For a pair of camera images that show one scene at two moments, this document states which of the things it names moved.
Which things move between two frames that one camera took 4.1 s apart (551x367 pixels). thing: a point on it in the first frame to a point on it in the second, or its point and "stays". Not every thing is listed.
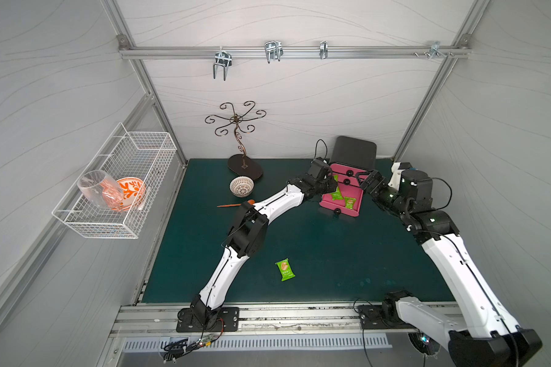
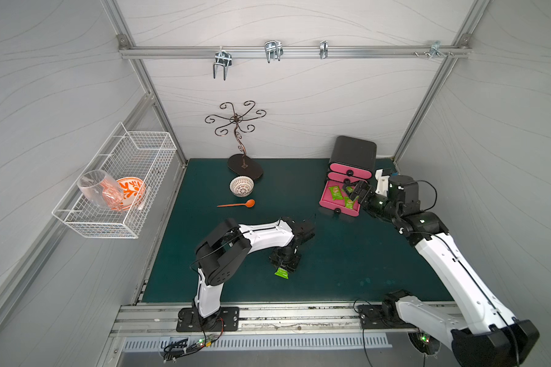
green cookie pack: x=349 y=202 stays
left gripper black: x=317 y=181 to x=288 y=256
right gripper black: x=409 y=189 to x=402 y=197
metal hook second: x=274 y=50 stays
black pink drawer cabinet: x=350 y=157 stays
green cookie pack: x=337 y=195 stays
